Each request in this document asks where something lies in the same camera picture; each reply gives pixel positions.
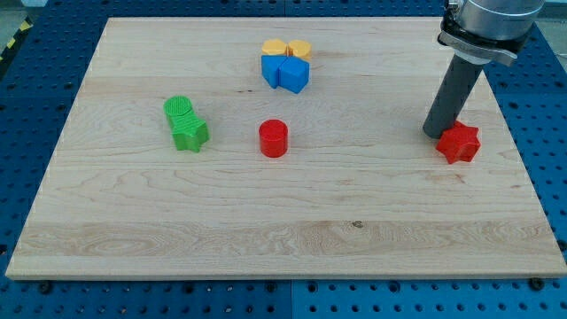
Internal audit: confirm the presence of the green cylinder block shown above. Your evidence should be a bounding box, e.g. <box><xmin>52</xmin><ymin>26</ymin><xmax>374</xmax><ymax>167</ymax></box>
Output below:
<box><xmin>163</xmin><ymin>96</ymin><xmax>192</xmax><ymax>128</ymax></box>

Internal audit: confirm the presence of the blue cube block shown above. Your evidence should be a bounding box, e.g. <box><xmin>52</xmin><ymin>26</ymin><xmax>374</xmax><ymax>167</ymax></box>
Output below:
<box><xmin>279</xmin><ymin>57</ymin><xmax>310</xmax><ymax>94</ymax></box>

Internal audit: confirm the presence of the blue angled block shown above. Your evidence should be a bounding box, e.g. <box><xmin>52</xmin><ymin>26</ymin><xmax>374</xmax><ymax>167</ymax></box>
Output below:
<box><xmin>260</xmin><ymin>55</ymin><xmax>288</xmax><ymax>89</ymax></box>

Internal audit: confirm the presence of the yellow cylinder block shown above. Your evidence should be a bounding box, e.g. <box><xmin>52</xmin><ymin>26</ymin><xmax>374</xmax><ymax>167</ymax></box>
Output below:
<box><xmin>287</xmin><ymin>40</ymin><xmax>312</xmax><ymax>62</ymax></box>

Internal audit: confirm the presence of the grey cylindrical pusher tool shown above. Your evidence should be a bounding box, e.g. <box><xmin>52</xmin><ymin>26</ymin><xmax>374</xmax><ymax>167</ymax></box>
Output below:
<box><xmin>423</xmin><ymin>55</ymin><xmax>483</xmax><ymax>139</ymax></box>

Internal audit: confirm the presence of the yellow hexagon block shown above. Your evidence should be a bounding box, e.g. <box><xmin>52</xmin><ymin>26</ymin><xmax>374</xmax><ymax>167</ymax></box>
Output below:
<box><xmin>261</xmin><ymin>38</ymin><xmax>288</xmax><ymax>56</ymax></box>

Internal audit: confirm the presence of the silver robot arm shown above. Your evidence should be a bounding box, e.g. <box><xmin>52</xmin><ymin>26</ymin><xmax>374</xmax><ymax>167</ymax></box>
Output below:
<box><xmin>438</xmin><ymin>0</ymin><xmax>545</xmax><ymax>66</ymax></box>

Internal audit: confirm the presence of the red star block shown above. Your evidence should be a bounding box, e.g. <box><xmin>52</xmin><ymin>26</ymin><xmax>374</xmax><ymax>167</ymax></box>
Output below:
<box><xmin>436</xmin><ymin>121</ymin><xmax>481</xmax><ymax>164</ymax></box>

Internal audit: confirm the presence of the red cylinder block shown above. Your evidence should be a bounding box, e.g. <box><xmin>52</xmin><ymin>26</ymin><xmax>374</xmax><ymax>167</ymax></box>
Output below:
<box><xmin>259</xmin><ymin>119</ymin><xmax>288</xmax><ymax>158</ymax></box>

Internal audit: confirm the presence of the green star block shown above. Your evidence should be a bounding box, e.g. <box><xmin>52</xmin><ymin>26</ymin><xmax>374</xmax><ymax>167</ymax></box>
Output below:
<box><xmin>169</xmin><ymin>112</ymin><xmax>209</xmax><ymax>152</ymax></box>

